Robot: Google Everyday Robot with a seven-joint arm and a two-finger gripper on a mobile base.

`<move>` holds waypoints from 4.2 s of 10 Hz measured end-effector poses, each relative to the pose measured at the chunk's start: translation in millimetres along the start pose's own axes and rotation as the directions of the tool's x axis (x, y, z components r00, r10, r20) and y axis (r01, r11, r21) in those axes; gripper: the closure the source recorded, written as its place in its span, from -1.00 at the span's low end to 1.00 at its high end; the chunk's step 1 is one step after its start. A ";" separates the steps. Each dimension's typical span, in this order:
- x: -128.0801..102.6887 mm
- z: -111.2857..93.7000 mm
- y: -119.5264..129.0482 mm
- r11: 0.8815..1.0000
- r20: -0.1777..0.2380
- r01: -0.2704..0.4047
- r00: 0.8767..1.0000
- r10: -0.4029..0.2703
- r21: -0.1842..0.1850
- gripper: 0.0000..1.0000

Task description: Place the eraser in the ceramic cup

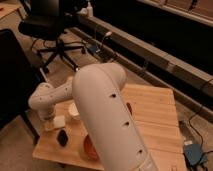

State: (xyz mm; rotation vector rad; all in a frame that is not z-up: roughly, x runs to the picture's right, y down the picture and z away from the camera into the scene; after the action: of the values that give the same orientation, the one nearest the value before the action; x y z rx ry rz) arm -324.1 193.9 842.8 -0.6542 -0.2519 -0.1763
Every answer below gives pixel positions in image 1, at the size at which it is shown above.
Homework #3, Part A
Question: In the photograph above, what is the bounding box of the white eraser block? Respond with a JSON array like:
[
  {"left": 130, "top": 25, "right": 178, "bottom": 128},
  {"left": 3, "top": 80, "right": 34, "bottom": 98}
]
[{"left": 53, "top": 115, "right": 65, "bottom": 129}]

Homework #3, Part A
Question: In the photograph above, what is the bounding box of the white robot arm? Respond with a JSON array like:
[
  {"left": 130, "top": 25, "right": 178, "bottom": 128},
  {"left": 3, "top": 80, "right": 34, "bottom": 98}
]
[{"left": 28, "top": 63, "right": 159, "bottom": 171}]

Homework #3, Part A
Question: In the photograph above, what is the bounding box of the small black object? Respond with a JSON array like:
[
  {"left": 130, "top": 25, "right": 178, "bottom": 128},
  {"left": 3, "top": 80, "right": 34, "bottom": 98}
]
[{"left": 57, "top": 130, "right": 68, "bottom": 147}]

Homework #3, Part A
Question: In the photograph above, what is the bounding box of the black chair at left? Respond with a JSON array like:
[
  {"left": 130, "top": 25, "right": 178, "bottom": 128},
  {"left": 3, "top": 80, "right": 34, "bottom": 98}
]
[{"left": 0, "top": 29, "right": 44, "bottom": 145}]

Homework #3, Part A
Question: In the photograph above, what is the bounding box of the orange bowl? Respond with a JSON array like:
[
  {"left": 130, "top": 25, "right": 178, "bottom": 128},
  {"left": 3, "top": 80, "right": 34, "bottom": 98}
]
[{"left": 83, "top": 136, "right": 99, "bottom": 160}]

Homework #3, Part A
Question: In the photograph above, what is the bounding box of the dark red chili pepper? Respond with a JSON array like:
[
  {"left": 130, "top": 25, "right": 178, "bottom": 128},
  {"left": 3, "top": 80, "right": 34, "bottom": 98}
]
[{"left": 126, "top": 103, "right": 132, "bottom": 115}]

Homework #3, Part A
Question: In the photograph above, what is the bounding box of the black office chair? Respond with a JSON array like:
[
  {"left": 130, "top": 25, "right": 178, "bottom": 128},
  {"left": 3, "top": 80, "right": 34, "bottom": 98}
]
[{"left": 18, "top": 0, "right": 87, "bottom": 72}]

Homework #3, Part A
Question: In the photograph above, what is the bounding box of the blue box on floor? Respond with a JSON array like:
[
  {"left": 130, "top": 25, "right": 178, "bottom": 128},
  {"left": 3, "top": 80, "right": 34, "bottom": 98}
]
[{"left": 183, "top": 143, "right": 207, "bottom": 166}]

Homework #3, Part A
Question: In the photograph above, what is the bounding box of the black floor cable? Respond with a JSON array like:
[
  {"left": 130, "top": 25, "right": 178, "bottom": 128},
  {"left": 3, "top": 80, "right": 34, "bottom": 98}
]
[{"left": 178, "top": 78, "right": 213, "bottom": 171}]

